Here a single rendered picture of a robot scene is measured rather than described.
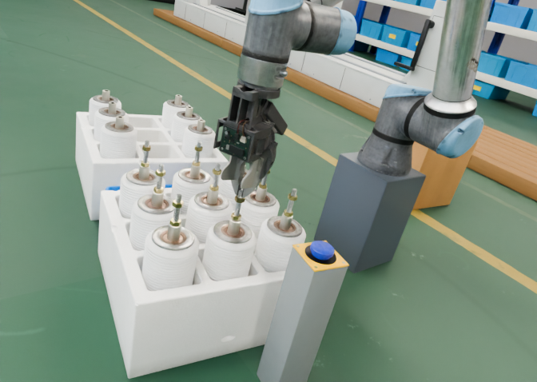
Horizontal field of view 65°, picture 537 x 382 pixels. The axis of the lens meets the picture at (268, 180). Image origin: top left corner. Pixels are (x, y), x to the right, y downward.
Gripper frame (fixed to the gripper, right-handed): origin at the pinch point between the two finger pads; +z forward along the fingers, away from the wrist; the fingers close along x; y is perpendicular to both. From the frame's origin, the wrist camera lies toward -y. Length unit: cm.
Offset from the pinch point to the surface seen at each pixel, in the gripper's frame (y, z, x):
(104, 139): -15, 12, -51
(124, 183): 1.7, 10.0, -27.5
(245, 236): 0.4, 9.1, 2.7
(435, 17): -227, -36, -10
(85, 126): -24, 17, -70
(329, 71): -250, 17, -73
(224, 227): 0.8, 9.3, -2.0
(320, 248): 4.8, 1.5, 18.3
